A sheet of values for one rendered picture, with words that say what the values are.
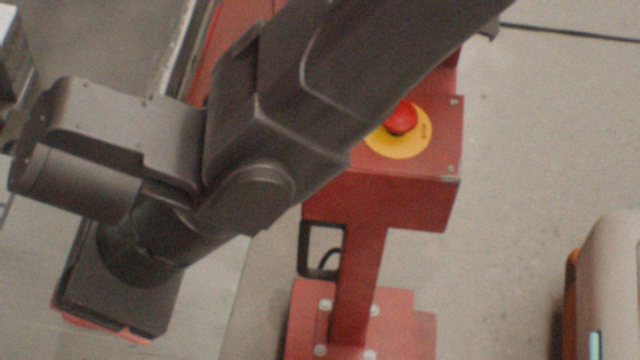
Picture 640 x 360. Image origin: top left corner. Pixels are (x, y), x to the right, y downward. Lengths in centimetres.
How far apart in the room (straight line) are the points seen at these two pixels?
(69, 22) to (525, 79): 125
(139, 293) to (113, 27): 45
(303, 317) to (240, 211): 120
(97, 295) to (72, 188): 11
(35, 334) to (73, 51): 36
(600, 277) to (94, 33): 91
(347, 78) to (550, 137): 162
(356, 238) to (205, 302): 62
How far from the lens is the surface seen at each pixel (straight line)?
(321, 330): 171
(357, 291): 151
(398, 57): 48
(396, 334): 172
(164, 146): 55
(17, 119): 98
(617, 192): 207
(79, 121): 54
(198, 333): 76
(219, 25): 122
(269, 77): 50
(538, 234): 198
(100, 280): 65
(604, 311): 165
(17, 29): 98
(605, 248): 169
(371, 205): 114
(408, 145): 110
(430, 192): 111
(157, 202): 58
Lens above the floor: 170
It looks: 60 degrees down
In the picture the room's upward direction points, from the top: 5 degrees clockwise
